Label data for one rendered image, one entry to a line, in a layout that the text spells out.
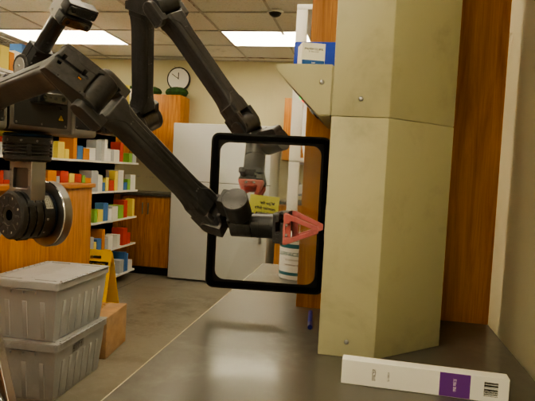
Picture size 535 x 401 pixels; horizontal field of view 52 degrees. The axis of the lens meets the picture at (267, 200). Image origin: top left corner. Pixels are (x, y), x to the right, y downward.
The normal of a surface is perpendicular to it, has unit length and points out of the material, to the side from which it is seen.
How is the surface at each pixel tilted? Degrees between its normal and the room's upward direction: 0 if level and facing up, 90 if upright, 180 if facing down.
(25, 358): 95
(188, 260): 90
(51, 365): 95
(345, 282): 90
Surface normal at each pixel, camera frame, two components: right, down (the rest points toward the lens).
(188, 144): -0.18, 0.04
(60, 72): 0.50, -0.28
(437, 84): 0.57, 0.07
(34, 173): 0.83, 0.07
